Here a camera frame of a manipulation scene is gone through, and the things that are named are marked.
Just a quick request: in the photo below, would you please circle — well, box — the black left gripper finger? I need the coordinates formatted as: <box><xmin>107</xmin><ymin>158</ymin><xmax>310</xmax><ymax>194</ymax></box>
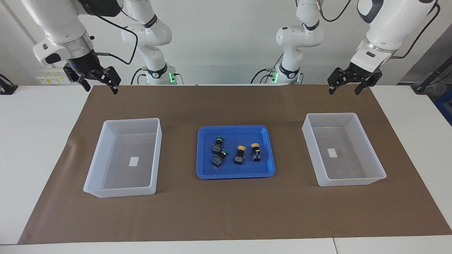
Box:
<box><xmin>354</xmin><ymin>70</ymin><xmax>383</xmax><ymax>95</ymax></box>
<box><xmin>327</xmin><ymin>68</ymin><xmax>349</xmax><ymax>95</ymax></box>

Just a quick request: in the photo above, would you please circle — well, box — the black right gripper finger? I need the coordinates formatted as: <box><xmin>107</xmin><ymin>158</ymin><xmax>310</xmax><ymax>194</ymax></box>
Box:
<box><xmin>64</xmin><ymin>65</ymin><xmax>91</xmax><ymax>92</ymax></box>
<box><xmin>93</xmin><ymin>66</ymin><xmax>121</xmax><ymax>94</ymax></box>

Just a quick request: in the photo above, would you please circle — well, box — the yellow push button switch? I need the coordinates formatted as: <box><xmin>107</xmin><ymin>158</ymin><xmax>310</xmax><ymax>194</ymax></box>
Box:
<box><xmin>234</xmin><ymin>145</ymin><xmax>247</xmax><ymax>165</ymax></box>
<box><xmin>250</xmin><ymin>143</ymin><xmax>262</xmax><ymax>163</ymax></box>

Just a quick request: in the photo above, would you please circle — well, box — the green push button switch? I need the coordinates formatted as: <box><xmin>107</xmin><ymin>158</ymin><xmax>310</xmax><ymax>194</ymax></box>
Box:
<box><xmin>212</xmin><ymin>136</ymin><xmax>225</xmax><ymax>154</ymax></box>
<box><xmin>212</xmin><ymin>149</ymin><xmax>229</xmax><ymax>168</ymax></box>

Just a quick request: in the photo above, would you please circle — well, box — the black metal stand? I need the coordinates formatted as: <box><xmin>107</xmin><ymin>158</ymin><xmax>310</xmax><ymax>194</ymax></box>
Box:
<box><xmin>411</xmin><ymin>58</ymin><xmax>452</xmax><ymax>94</ymax></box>

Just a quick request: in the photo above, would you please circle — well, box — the black table clamp device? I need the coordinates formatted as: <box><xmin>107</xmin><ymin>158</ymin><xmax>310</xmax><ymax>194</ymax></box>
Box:
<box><xmin>0</xmin><ymin>74</ymin><xmax>18</xmax><ymax>95</ymax></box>

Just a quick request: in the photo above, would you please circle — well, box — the blue crate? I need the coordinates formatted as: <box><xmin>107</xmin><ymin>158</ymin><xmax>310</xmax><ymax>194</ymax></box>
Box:
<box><xmin>434</xmin><ymin>95</ymin><xmax>452</xmax><ymax>126</ymax></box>

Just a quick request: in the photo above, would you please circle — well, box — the translucent white plastic box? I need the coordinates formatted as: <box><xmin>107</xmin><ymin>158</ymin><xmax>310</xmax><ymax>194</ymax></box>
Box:
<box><xmin>302</xmin><ymin>113</ymin><xmax>387</xmax><ymax>187</ymax></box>
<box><xmin>83</xmin><ymin>118</ymin><xmax>163</xmax><ymax>198</ymax></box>

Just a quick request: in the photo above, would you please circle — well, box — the blue plastic tray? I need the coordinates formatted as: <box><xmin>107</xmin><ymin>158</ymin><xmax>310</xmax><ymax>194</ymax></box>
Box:
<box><xmin>196</xmin><ymin>125</ymin><xmax>276</xmax><ymax>180</ymax></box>

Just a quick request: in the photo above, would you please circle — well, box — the brown table mat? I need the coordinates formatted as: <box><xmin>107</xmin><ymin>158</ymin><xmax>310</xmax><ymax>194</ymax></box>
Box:
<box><xmin>18</xmin><ymin>84</ymin><xmax>452</xmax><ymax>244</ymax></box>

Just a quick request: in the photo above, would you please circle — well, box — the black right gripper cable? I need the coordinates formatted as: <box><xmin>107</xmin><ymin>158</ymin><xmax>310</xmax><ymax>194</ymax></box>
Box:
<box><xmin>85</xmin><ymin>9</ymin><xmax>139</xmax><ymax>66</ymax></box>

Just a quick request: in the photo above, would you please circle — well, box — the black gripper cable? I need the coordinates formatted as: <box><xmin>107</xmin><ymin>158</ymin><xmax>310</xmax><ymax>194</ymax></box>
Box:
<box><xmin>85</xmin><ymin>9</ymin><xmax>139</xmax><ymax>66</ymax></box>
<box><xmin>318</xmin><ymin>0</ymin><xmax>442</xmax><ymax>60</ymax></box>

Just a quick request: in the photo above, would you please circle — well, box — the white wall socket panel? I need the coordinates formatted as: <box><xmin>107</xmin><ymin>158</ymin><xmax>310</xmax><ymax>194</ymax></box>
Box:
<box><xmin>36</xmin><ymin>72</ymin><xmax>69</xmax><ymax>85</ymax></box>

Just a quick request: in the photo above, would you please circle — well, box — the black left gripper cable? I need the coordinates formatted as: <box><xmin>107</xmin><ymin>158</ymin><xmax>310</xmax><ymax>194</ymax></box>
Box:
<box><xmin>318</xmin><ymin>0</ymin><xmax>442</xmax><ymax>60</ymax></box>

